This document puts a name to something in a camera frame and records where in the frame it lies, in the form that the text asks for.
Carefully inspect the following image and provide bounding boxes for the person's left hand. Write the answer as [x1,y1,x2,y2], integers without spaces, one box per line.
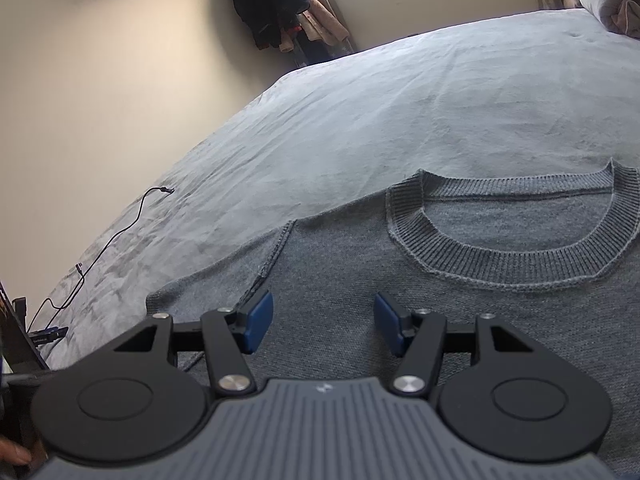
[0,436,32,467]

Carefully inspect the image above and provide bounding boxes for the grey knit sweater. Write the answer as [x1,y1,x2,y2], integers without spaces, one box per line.
[145,157,640,480]

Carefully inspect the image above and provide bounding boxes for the pink hanging clothes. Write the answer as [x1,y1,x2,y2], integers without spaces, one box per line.
[277,0,352,56]

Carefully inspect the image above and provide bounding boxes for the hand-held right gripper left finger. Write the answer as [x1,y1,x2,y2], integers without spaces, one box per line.
[111,289,276,397]

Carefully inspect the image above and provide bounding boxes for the black power adapter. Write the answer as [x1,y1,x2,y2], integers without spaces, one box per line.
[29,326,69,345]

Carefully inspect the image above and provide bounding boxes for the black charging cable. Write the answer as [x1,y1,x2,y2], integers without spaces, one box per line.
[27,186,175,333]

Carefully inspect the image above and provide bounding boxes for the bed with grey sheet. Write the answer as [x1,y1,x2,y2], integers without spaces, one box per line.
[25,7,640,376]

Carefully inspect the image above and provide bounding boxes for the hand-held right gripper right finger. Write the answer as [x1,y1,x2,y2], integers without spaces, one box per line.
[373,293,533,397]

